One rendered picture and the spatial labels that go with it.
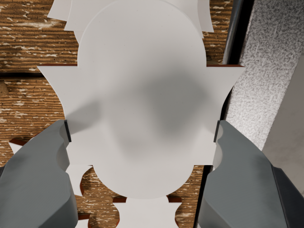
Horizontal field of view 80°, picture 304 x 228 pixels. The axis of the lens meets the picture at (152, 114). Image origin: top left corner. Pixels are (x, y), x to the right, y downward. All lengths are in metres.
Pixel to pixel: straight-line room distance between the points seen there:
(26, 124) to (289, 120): 1.61
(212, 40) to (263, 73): 0.10
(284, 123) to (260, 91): 1.36
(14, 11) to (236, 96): 0.30
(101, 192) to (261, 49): 0.34
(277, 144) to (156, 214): 1.46
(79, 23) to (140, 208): 0.31
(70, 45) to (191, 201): 0.33
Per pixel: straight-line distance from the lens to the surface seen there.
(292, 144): 1.83
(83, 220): 0.42
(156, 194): 0.16
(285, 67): 0.32
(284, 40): 0.31
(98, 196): 0.38
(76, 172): 0.33
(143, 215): 0.39
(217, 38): 0.25
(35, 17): 0.27
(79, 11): 0.19
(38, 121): 0.31
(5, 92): 0.30
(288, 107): 1.62
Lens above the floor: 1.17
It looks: 64 degrees down
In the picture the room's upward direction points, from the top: 179 degrees clockwise
